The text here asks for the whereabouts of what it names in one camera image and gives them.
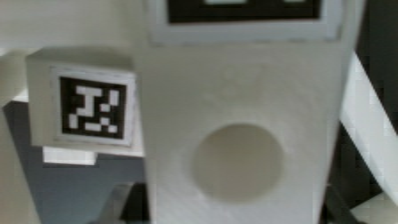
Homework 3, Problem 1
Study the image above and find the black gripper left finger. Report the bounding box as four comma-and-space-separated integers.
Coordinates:
88, 181, 154, 224

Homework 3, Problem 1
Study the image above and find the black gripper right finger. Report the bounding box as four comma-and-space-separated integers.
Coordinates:
322, 186, 370, 224

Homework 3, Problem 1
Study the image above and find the white chair seat plate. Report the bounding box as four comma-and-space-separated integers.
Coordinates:
0, 47, 145, 165

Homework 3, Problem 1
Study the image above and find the white chair back piece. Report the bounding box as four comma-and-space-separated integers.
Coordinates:
0, 0, 398, 224

